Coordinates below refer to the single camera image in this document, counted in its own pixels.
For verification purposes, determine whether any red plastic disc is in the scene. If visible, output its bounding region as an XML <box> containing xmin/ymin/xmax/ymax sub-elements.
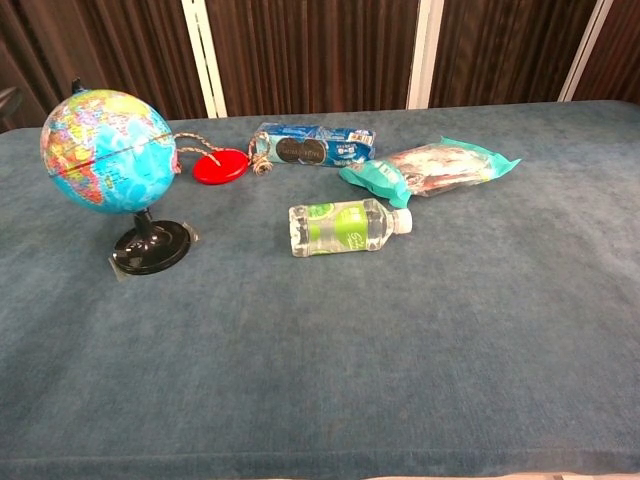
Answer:
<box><xmin>192</xmin><ymin>151</ymin><xmax>250</xmax><ymax>187</ymax></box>

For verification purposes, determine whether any teal snack bag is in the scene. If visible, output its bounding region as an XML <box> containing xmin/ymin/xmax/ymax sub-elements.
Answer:
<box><xmin>338</xmin><ymin>135</ymin><xmax>523</xmax><ymax>210</ymax></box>

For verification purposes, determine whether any white partition post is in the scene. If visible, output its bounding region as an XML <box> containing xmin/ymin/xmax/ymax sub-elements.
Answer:
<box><xmin>556</xmin><ymin>0</ymin><xmax>616</xmax><ymax>103</ymax></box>
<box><xmin>405</xmin><ymin>0</ymin><xmax>446</xmax><ymax>111</ymax></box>
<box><xmin>180</xmin><ymin>0</ymin><xmax>229</xmax><ymax>120</ymax></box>

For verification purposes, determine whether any clear water bottle green label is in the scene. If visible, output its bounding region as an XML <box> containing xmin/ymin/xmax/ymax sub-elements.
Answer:
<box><xmin>287</xmin><ymin>198</ymin><xmax>415</xmax><ymax>259</ymax></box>

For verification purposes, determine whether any clear tape piece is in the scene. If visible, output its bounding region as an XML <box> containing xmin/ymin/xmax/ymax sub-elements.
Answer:
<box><xmin>108</xmin><ymin>255</ymin><xmax>132</xmax><ymax>283</ymax></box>

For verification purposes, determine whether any blue cookie package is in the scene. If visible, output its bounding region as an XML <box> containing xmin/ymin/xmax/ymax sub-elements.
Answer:
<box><xmin>248</xmin><ymin>122</ymin><xmax>378</xmax><ymax>169</ymax></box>

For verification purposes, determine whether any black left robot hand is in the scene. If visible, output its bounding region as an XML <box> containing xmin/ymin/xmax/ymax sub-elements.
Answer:
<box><xmin>0</xmin><ymin>85</ymin><xmax>25</xmax><ymax>121</ymax></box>

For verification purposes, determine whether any brown ribbed partition panel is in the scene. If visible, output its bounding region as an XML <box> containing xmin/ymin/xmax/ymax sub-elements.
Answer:
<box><xmin>0</xmin><ymin>0</ymin><xmax>209</xmax><ymax>135</ymax></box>
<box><xmin>204</xmin><ymin>0</ymin><xmax>421</xmax><ymax>118</ymax></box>
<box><xmin>428</xmin><ymin>0</ymin><xmax>599</xmax><ymax>109</ymax></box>
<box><xmin>572</xmin><ymin>0</ymin><xmax>640</xmax><ymax>105</ymax></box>

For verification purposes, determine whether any world globe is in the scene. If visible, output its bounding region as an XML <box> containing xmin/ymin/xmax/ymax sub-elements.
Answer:
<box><xmin>39</xmin><ymin>77</ymin><xmax>194</xmax><ymax>277</ymax></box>

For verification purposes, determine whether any blue fabric tablecloth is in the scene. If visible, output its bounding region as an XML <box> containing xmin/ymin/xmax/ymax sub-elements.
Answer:
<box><xmin>0</xmin><ymin>99</ymin><xmax>640</xmax><ymax>480</ymax></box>

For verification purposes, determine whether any braided beige rope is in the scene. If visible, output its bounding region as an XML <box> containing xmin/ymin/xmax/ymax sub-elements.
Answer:
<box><xmin>171</xmin><ymin>130</ymin><xmax>275</xmax><ymax>177</ymax></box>

